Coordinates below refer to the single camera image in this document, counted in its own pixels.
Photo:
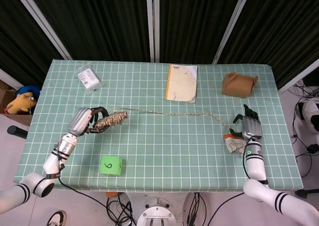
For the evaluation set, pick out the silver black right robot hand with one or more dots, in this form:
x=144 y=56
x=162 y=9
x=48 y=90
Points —
x=251 y=127

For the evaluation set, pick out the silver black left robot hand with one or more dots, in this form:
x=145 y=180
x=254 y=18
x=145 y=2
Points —
x=79 y=120

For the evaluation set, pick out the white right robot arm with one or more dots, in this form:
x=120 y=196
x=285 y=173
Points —
x=255 y=163

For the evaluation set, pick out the metal robot base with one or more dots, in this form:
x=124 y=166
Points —
x=155 y=213

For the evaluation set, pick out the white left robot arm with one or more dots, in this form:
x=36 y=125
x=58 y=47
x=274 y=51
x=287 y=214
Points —
x=53 y=162

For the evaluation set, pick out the clear plastic packet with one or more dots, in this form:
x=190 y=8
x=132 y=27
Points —
x=87 y=78

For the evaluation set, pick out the brown paper bag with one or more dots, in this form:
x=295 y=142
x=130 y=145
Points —
x=236 y=85

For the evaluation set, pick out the green numbered cube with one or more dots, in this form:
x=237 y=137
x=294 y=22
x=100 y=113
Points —
x=109 y=165

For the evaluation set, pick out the white round device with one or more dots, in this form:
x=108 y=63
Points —
x=310 y=115

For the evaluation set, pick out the yellow plush toy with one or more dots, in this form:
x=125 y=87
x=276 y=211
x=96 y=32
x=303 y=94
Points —
x=20 y=104

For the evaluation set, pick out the black cylinder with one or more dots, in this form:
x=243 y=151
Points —
x=16 y=132

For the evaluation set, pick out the brown cardboard box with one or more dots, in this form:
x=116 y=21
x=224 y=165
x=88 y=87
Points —
x=6 y=94

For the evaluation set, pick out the small orange object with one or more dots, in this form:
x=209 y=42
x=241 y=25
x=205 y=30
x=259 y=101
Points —
x=111 y=194

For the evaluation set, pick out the worn cream notebook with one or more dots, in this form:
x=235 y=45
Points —
x=180 y=84

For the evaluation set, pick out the green checked tablecloth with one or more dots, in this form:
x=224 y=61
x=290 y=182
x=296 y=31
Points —
x=162 y=141

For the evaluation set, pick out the black curtain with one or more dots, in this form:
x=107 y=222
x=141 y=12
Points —
x=15 y=36
x=194 y=19
x=99 y=19
x=281 y=24

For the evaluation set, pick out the white frame post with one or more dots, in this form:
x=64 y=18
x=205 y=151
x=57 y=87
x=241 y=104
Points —
x=231 y=24
x=299 y=78
x=42 y=22
x=7 y=77
x=156 y=24

